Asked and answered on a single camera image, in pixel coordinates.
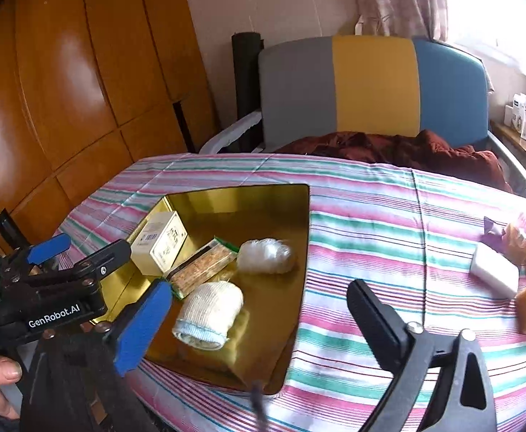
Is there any wooden window sill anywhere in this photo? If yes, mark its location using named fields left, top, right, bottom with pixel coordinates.
left=490, top=119, right=526, bottom=177

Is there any brown snack packet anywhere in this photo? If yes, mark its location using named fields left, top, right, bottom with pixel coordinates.
left=505, top=222, right=526, bottom=262

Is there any rolled white bandage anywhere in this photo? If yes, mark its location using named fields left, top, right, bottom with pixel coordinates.
left=172, top=280, right=245, bottom=351

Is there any grey yellow blue chair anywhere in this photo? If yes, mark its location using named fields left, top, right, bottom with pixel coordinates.
left=199, top=35, right=526, bottom=208

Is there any tall white carton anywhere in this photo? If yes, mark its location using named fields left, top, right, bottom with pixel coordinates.
left=512, top=93, right=526, bottom=140

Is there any dark red cloth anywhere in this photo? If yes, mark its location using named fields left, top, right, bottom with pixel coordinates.
left=274, top=130, right=514, bottom=193

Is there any gold tin box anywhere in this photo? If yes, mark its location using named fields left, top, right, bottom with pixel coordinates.
left=90, top=184, right=311, bottom=395

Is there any wooden wardrobe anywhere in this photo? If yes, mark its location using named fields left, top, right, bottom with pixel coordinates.
left=0, top=0, right=221, bottom=253

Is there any small purple snack packet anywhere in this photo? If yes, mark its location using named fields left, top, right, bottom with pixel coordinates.
left=480, top=216, right=507, bottom=240

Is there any white plastic ball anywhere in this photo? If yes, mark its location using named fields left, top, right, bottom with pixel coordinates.
left=236, top=239, right=298, bottom=275

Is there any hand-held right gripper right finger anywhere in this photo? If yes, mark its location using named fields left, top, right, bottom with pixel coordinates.
left=346, top=279, right=498, bottom=432

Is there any small cream carton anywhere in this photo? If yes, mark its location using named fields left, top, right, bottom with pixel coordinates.
left=130, top=210, right=188, bottom=278

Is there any black upright post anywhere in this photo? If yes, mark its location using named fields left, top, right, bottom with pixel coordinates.
left=231, top=31, right=264, bottom=123

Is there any striped tablecloth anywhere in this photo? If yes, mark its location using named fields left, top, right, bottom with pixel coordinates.
left=18, top=152, right=526, bottom=432

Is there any clear snack bar packet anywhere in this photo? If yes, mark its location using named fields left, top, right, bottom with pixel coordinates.
left=166, top=237, right=240, bottom=300

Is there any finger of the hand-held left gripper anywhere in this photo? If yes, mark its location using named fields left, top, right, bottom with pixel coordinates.
left=42, top=239, right=133, bottom=288
left=3, top=233, right=72, bottom=276

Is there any white rectangular block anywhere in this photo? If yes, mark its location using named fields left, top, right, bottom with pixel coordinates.
left=469, top=242, right=520, bottom=299

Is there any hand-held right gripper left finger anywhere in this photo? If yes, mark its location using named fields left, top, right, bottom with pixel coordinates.
left=20, top=278, right=174, bottom=432

